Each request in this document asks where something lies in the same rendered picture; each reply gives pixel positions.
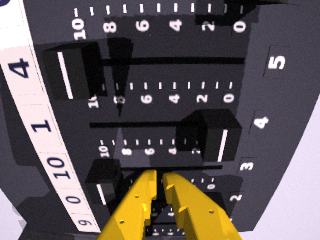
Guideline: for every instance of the black lighting desk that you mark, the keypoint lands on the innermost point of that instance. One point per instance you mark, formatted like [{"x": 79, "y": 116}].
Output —
[{"x": 151, "y": 84}]

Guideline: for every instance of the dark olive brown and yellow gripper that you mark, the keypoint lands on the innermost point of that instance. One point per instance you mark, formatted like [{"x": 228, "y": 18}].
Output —
[{"x": 199, "y": 216}]

